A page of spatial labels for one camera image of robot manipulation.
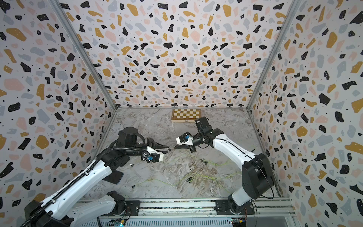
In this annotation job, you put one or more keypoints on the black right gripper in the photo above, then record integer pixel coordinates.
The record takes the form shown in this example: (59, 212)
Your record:
(179, 146)

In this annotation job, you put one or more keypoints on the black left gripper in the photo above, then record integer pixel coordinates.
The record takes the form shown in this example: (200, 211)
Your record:
(155, 145)

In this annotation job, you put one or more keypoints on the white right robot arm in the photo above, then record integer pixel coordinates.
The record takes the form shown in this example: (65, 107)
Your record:
(257, 174)

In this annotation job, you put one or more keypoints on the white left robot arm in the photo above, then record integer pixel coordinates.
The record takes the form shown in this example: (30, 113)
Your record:
(57, 210)

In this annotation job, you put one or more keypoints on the wooden chessboard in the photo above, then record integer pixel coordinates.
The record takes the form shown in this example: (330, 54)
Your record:
(185, 115)

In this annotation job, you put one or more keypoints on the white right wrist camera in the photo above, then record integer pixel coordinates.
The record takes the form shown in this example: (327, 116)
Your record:
(185, 139)

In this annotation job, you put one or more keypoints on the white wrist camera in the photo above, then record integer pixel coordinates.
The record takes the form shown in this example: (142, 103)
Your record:
(185, 139)
(155, 157)

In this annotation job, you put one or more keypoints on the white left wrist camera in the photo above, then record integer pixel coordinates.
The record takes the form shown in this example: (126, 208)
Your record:
(155, 157)

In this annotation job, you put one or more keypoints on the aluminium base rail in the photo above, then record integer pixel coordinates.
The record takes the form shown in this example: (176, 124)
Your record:
(200, 212)

